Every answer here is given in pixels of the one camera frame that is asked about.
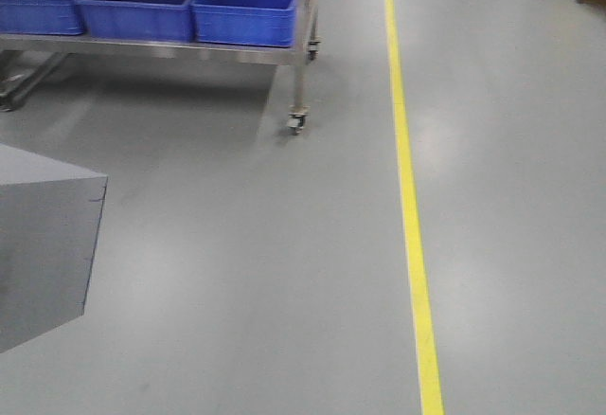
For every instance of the gray hollow square base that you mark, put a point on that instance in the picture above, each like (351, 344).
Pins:
(51, 213)

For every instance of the blue bin on cart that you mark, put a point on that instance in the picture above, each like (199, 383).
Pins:
(245, 22)
(141, 20)
(43, 17)

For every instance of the blue bin on cart right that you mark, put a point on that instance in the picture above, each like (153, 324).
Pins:
(245, 22)

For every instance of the blue bin on cart middle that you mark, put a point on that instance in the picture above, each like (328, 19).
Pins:
(141, 20)

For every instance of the steel cart with casters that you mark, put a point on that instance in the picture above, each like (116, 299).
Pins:
(304, 50)

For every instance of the blue bin on cart left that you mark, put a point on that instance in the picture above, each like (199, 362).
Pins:
(43, 17)

